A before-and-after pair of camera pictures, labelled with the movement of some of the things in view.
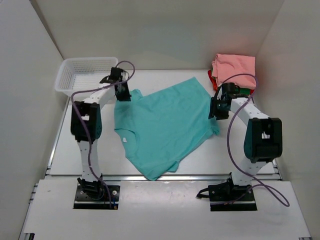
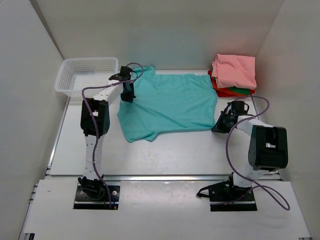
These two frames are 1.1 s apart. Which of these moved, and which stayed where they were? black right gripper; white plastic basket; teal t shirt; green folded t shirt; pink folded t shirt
Moved: teal t shirt; black right gripper
Stayed: green folded t shirt; pink folded t shirt; white plastic basket
